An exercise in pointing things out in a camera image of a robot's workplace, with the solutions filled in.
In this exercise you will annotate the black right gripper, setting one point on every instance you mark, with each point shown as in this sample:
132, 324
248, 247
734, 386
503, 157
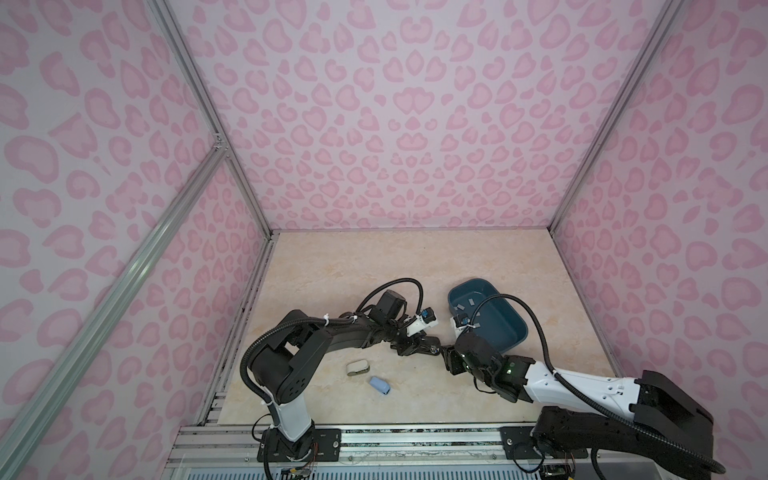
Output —
450, 356

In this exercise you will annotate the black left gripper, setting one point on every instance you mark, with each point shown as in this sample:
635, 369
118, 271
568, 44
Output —
410, 346

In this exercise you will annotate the light blue mini stapler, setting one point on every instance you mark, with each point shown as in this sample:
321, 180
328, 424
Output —
380, 385

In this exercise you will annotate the black long stapler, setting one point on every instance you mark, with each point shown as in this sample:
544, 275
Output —
430, 345

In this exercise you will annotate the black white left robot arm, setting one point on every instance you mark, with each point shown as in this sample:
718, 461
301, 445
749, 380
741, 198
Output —
279, 365

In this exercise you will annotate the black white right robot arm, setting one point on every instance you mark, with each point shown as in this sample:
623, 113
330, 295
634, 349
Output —
649, 416

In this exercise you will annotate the teal plastic tray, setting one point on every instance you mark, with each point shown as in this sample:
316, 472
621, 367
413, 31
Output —
497, 322

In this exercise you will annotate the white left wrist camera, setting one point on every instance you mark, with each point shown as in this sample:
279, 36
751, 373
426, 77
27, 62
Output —
421, 321

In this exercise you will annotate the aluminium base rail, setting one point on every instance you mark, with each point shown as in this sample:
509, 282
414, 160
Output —
378, 451

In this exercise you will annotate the aluminium corner frame post right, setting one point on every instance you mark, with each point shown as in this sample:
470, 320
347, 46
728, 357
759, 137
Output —
662, 28

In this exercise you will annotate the aluminium corner frame post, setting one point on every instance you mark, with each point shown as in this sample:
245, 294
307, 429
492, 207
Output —
662, 28
167, 23

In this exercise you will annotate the aluminium diagonal frame bar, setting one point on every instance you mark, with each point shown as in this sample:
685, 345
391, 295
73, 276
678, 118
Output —
39, 413

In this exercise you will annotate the aluminium corner frame post left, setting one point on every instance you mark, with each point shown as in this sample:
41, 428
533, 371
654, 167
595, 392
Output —
167, 23

